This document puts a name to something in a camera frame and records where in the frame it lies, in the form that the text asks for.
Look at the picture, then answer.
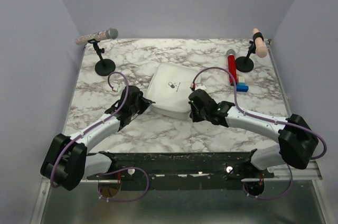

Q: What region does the blue toy brick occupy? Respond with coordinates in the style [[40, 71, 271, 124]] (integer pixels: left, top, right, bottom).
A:
[[236, 84, 249, 92]]

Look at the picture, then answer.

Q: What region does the glitter microphone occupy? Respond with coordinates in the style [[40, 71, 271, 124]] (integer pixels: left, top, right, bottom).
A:
[[74, 28, 119, 45]]

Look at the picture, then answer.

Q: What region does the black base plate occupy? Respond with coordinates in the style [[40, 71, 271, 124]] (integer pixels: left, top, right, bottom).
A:
[[86, 152, 274, 192]]

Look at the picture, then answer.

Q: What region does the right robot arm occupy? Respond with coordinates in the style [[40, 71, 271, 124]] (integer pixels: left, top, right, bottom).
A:
[[188, 89, 318, 178]]

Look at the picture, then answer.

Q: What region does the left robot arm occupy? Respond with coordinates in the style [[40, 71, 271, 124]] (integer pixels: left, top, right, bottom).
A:
[[40, 86, 154, 191]]

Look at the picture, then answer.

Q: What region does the black mic stand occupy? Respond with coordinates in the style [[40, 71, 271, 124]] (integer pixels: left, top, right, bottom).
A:
[[88, 39, 116, 76], [235, 41, 256, 73]]

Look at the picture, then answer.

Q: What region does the grey medicine kit case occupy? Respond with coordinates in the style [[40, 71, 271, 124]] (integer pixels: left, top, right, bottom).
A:
[[145, 63, 198, 120]]

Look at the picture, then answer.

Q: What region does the red toy microphone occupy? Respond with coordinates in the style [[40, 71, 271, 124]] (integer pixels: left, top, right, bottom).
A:
[[226, 49, 237, 86]]

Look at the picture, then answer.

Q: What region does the beige wooden microphone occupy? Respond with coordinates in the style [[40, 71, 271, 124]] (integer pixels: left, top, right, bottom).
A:
[[252, 28, 268, 58]]

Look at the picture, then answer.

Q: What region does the left black mic stand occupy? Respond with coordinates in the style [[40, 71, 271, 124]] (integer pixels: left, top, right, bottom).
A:
[[88, 39, 116, 76]]

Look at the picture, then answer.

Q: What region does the right black mic stand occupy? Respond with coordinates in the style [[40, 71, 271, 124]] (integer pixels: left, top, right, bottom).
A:
[[235, 41, 256, 73]]

